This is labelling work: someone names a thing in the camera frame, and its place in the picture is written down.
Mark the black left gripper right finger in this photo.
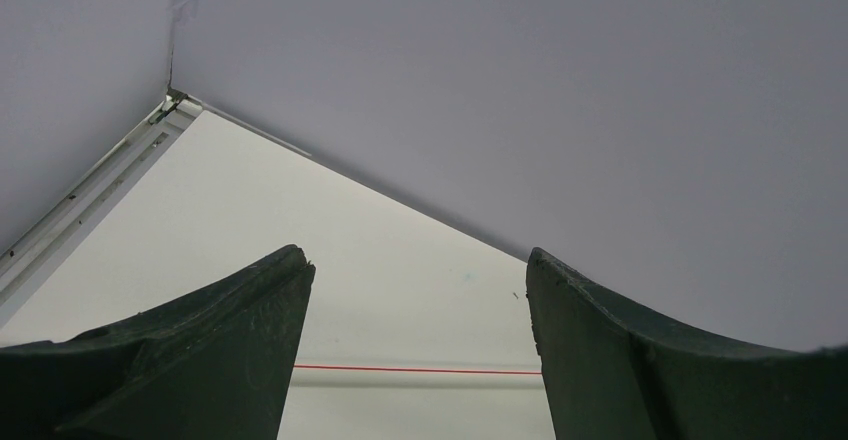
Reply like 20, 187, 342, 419
526, 248, 847, 439

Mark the white pipe frame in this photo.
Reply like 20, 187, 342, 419
291, 361, 544, 390

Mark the white aluminium table rail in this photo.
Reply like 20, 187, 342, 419
1, 90, 204, 325

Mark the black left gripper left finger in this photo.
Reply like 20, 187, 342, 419
1, 245, 316, 439

